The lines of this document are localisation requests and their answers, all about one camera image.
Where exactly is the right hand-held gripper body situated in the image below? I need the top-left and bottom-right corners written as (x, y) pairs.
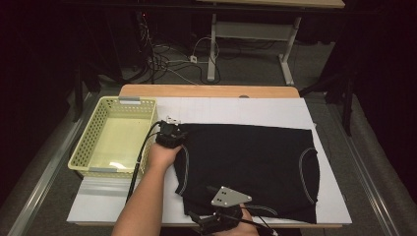
top-left (198, 186), bottom-right (253, 235)

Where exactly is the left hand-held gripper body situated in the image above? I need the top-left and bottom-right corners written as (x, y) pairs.
top-left (155, 115), bottom-right (189, 150)

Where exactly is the black knit vest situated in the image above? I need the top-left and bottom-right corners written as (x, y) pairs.
top-left (172, 122), bottom-right (321, 225)

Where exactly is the yellow plastic basket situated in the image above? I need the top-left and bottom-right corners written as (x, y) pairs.
top-left (67, 95), bottom-right (158, 180)

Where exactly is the person's left hand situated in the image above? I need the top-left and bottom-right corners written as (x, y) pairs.
top-left (147, 142), bottom-right (182, 171)

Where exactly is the person's right hand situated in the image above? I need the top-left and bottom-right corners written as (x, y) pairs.
top-left (212, 204), bottom-right (264, 236)

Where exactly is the white table cover sheet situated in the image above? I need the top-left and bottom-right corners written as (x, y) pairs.
top-left (66, 96), bottom-right (353, 226)

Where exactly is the black metal stand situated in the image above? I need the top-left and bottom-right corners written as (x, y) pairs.
top-left (298, 70), bottom-right (357, 137)
top-left (72, 62), bottom-right (102, 123)

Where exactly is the white-legged desk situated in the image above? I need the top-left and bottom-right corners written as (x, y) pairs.
top-left (196, 0), bottom-right (346, 87)

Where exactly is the dark curtain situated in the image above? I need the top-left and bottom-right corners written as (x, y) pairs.
top-left (355, 0), bottom-right (417, 205)
top-left (0, 0), bottom-right (80, 206)

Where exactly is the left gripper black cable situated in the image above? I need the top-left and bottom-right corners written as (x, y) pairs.
top-left (125, 120), bottom-right (163, 205)

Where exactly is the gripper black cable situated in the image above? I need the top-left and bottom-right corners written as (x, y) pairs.
top-left (125, 120), bottom-right (163, 205)
top-left (225, 212), bottom-right (279, 236)

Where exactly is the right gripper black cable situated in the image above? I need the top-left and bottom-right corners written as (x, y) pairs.
top-left (225, 212), bottom-right (279, 236)

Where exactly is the tangle of floor cables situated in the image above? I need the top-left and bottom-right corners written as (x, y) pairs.
top-left (136, 11), bottom-right (224, 86)

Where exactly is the grey floor rail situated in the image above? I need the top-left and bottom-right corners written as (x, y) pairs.
top-left (7, 92), bottom-right (94, 236)
top-left (328, 103), bottom-right (401, 236)

